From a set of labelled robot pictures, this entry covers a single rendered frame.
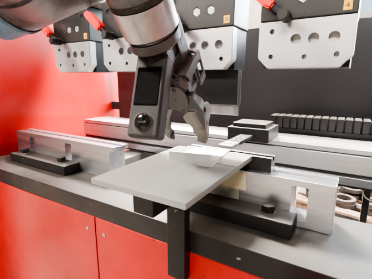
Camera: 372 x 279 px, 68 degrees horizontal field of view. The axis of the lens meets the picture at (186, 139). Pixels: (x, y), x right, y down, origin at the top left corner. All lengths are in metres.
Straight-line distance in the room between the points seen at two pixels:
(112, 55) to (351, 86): 0.75
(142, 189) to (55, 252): 0.57
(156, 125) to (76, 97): 1.06
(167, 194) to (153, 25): 0.22
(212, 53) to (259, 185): 0.28
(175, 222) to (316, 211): 0.26
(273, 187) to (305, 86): 0.56
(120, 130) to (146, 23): 0.82
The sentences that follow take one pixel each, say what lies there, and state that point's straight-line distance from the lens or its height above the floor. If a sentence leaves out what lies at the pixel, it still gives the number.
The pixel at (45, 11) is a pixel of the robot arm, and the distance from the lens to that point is 0.32.
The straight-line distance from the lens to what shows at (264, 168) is 0.59.
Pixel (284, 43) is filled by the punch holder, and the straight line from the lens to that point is 0.53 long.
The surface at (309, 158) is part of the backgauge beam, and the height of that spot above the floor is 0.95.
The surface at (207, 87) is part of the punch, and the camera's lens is 0.62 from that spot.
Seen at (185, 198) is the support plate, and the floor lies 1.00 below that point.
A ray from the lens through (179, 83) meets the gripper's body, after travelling 0.39.
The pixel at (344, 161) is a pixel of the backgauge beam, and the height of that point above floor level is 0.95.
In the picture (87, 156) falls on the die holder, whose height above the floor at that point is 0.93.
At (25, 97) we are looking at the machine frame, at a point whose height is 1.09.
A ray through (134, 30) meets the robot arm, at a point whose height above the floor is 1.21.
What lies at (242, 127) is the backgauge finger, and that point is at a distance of 0.80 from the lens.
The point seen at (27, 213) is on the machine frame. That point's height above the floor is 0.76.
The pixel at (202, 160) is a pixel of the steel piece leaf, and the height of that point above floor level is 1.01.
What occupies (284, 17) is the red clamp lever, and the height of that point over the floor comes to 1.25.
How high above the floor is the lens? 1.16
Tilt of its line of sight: 12 degrees down
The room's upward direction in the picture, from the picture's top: straight up
